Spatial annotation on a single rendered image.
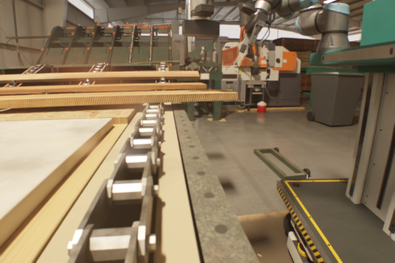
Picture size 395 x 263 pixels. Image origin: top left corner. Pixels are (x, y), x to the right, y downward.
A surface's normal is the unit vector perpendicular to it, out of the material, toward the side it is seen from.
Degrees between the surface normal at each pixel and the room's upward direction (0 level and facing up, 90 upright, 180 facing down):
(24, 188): 0
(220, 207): 0
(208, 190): 0
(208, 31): 90
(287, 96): 90
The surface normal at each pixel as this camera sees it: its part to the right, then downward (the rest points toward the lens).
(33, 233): 0.00, -0.98
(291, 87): 0.15, 0.20
